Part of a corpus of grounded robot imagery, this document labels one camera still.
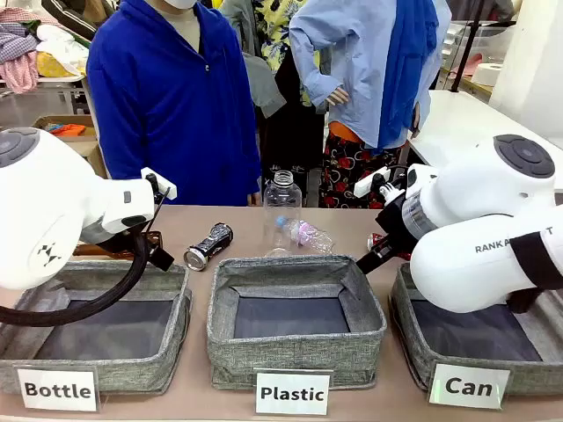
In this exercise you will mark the black trousers white print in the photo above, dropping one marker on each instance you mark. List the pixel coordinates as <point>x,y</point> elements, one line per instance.
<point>290,132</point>

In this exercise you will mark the grey fabric basket bottle label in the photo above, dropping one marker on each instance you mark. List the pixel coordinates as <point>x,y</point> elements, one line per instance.
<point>132,356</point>

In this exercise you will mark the black pole stand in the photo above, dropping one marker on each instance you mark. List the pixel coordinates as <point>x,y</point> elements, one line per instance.
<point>467,48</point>

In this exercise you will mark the black crushed pepsi can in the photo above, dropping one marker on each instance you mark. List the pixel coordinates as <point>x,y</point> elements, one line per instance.
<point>210,246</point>

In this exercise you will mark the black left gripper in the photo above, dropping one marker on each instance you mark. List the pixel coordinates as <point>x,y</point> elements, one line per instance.
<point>161,259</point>

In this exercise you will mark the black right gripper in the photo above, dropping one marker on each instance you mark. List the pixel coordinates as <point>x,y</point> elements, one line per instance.
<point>396,224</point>

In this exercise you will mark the brown cardboard box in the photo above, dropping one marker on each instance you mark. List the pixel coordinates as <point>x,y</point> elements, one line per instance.
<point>85,147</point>

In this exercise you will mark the white sign reading Bottle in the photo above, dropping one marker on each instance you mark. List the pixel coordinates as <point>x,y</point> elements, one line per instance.
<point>57,390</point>

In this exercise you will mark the red crushed soda can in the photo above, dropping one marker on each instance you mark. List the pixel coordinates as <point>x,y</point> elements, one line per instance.
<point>374,240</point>

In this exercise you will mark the white sign reading Can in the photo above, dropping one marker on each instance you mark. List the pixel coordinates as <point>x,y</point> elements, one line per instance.
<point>469,387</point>

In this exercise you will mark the red floral black skirt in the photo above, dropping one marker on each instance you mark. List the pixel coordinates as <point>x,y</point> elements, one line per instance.
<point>347,171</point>

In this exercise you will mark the yellow cloth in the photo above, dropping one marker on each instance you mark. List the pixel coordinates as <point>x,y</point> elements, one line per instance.
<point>53,65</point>

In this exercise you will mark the grey fabric basket can label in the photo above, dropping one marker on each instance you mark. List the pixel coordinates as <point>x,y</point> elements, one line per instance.
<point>409,347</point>

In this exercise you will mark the pink checked cloth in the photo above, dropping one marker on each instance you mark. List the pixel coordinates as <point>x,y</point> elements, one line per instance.
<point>19,72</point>

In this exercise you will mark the blue cloth on mannequin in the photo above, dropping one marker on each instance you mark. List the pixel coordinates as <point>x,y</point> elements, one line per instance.
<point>407,66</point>

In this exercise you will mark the grey hanging garment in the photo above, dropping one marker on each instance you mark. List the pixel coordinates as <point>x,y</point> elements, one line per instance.
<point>264,85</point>

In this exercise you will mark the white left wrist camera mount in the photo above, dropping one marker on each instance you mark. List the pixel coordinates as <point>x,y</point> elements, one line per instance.
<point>163,186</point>

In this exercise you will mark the white sign reading Plastic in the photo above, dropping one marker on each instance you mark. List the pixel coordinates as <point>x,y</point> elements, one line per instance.
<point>292,393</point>

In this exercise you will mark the orange cloth in box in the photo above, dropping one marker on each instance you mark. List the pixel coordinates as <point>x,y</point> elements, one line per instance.
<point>66,129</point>

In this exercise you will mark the white face mask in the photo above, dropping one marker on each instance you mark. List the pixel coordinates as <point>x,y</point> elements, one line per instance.
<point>181,2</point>

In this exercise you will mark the purple plaid cloth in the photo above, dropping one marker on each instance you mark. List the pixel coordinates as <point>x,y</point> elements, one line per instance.
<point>15,41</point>

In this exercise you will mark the mannequin hand on hip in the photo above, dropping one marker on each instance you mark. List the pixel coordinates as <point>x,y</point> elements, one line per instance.
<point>336,96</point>

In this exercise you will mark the yellow floral shirt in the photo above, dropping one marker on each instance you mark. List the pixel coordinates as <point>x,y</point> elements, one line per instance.
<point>277,31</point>

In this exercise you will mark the person left hand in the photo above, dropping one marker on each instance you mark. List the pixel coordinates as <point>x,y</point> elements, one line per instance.
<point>253,200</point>

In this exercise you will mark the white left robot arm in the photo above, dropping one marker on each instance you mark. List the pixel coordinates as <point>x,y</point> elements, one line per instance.
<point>48,202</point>

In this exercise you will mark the person in blue hoodie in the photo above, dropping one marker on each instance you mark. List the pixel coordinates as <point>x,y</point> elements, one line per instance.
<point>167,110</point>

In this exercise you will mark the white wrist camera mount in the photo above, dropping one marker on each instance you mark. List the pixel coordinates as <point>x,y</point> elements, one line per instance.
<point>163,186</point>
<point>368,184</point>

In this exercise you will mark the clear plastic storage box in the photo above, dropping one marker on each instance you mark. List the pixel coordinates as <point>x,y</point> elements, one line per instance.
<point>484,39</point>

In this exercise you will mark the large clear plastic bottle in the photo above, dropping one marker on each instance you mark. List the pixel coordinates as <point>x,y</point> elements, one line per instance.
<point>282,198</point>

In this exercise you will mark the grey fabric basket plastic label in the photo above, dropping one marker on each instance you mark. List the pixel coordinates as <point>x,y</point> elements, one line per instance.
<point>290,351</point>

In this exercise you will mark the white side table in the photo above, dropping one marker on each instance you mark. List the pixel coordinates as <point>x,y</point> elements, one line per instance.
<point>457,118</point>

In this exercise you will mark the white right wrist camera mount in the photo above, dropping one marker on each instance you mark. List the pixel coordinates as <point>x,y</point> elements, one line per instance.
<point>368,184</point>

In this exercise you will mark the white paper roll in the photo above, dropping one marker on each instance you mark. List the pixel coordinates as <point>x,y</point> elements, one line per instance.
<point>488,74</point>

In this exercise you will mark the white cloth pile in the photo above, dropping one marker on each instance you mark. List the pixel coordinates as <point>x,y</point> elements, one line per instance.
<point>61,41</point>

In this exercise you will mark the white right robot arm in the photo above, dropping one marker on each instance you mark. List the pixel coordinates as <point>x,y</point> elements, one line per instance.
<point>479,206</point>

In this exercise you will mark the mannequin in light blue shirt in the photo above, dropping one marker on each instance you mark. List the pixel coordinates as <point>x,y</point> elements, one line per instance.
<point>352,53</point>

